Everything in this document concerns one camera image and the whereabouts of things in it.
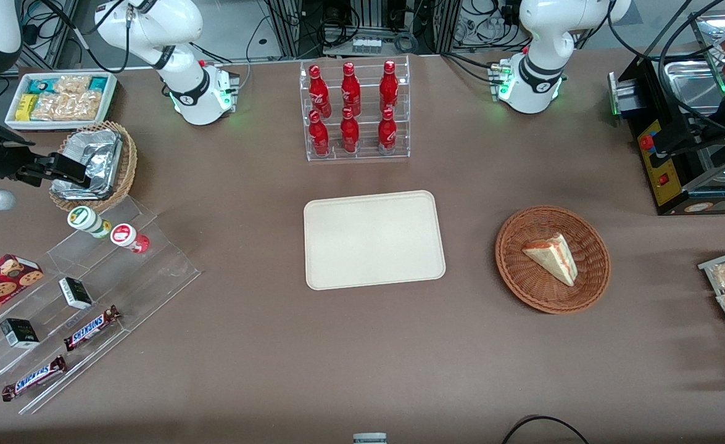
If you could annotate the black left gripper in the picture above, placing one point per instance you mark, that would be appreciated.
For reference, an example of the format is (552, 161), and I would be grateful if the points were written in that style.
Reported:
(716, 130)

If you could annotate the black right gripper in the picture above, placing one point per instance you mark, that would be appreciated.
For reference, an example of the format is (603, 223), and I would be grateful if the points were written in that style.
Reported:
(4, 159)

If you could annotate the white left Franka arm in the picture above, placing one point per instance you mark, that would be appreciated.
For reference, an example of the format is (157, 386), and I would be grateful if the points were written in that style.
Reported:
(541, 37)

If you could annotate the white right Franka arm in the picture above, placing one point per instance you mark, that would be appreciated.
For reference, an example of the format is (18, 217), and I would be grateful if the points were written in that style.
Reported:
(177, 37)

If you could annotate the aluminium foil tray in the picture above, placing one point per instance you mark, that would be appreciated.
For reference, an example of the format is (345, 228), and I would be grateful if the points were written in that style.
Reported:
(100, 154)

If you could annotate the beige plastic tray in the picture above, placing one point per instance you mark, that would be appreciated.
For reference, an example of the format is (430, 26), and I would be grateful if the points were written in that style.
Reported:
(374, 240)

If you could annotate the black machine with yellow panel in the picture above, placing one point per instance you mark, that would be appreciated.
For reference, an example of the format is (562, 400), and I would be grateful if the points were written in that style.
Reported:
(658, 166)

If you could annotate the steel pan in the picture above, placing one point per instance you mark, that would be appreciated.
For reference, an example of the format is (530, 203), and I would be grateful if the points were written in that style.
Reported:
(692, 86)

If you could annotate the light wicker basket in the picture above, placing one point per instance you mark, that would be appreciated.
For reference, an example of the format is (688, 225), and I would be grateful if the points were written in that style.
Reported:
(126, 166)

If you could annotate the clear rice cracker bag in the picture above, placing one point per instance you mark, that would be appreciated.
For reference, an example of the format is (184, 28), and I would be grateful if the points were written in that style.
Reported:
(84, 105)
(50, 106)
(72, 85)

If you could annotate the yellow snack packet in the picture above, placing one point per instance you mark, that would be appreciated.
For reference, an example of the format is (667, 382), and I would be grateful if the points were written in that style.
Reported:
(26, 106)

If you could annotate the white plastic snack bin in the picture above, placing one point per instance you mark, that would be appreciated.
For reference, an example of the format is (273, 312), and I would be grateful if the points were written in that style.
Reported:
(110, 92)

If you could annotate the teal snack packet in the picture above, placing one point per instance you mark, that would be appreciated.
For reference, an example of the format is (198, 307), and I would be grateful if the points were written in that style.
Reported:
(42, 86)
(97, 84)

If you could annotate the small black box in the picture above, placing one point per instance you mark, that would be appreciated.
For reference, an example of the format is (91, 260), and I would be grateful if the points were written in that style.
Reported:
(75, 293)
(20, 333)

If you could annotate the clear acrylic stepped shelf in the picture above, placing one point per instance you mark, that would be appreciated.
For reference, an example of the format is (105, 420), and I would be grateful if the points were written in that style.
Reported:
(146, 277)

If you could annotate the red cookie box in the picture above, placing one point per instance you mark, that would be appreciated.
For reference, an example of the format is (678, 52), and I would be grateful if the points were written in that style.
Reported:
(1, 283)

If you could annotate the Snickers chocolate bar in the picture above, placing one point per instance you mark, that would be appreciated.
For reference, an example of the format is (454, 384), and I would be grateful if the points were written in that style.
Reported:
(34, 378)
(91, 328)

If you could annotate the wrapped triangle sandwich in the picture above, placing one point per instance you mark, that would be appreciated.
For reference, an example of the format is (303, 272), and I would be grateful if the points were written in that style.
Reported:
(553, 256)

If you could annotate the brown wicker basket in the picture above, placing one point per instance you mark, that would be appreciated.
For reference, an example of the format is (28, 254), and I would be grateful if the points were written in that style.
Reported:
(522, 277)

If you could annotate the red cola bottle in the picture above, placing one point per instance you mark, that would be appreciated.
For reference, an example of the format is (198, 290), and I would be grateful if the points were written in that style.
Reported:
(319, 92)
(389, 89)
(387, 132)
(319, 135)
(350, 91)
(350, 132)

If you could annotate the clear acrylic bottle rack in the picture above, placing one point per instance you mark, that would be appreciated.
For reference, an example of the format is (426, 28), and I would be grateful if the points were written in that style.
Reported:
(368, 154)

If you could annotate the white power strip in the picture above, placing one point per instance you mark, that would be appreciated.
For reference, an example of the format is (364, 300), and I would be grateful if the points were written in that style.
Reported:
(367, 45)

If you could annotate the grey device at table edge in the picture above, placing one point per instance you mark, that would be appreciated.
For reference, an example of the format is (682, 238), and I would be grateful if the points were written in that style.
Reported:
(369, 438)

